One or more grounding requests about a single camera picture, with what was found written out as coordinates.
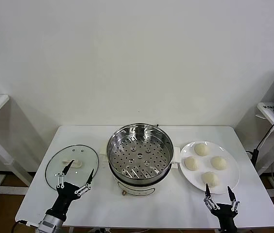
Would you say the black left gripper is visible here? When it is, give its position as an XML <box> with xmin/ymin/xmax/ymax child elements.
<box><xmin>45</xmin><ymin>159</ymin><xmax>95</xmax><ymax>220</ymax></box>

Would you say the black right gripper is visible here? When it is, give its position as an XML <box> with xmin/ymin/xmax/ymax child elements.
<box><xmin>203</xmin><ymin>183</ymin><xmax>240</xmax><ymax>233</ymax></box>

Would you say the white steamed baozi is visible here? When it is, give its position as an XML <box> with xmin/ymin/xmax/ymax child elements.
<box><xmin>194</xmin><ymin>143</ymin><xmax>210</xmax><ymax>157</ymax></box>
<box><xmin>184</xmin><ymin>156</ymin><xmax>202</xmax><ymax>171</ymax></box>
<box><xmin>201</xmin><ymin>171</ymin><xmax>219</xmax><ymax>188</ymax></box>
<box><xmin>210</xmin><ymin>156</ymin><xmax>229</xmax><ymax>170</ymax></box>

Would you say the glass lid with white handle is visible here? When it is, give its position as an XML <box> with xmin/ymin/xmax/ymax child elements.
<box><xmin>44</xmin><ymin>144</ymin><xmax>100</xmax><ymax>191</ymax></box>

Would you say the stainless steel steamer pot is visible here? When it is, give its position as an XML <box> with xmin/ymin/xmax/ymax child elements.
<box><xmin>99</xmin><ymin>143</ymin><xmax>181</xmax><ymax>197</ymax></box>

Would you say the perforated steel steamer basket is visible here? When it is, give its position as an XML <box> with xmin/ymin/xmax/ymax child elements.
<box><xmin>106</xmin><ymin>123</ymin><xmax>174</xmax><ymax>179</ymax></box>

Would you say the white round plate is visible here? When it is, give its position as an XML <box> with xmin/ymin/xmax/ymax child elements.
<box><xmin>180</xmin><ymin>140</ymin><xmax>240</xmax><ymax>195</ymax></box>

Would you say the white side table with laptop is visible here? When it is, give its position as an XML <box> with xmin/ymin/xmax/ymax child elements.
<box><xmin>256</xmin><ymin>101</ymin><xmax>274</xmax><ymax>209</ymax></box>

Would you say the black cable with white plug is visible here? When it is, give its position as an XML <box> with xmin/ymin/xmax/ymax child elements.
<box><xmin>245</xmin><ymin>121</ymin><xmax>274</xmax><ymax>175</ymax></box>

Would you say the black left wrist camera cable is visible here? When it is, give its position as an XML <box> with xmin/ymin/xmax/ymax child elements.
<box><xmin>10</xmin><ymin>219</ymin><xmax>40</xmax><ymax>233</ymax></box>

